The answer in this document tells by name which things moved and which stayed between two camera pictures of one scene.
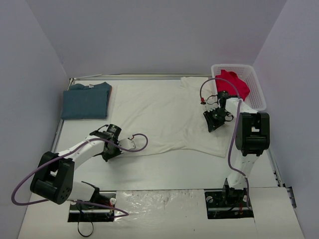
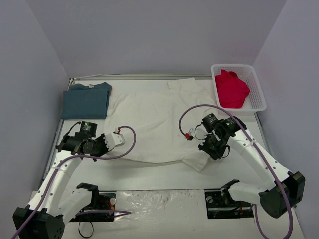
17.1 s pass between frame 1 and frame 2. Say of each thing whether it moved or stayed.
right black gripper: moved
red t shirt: stayed
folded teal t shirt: stayed
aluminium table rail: stayed
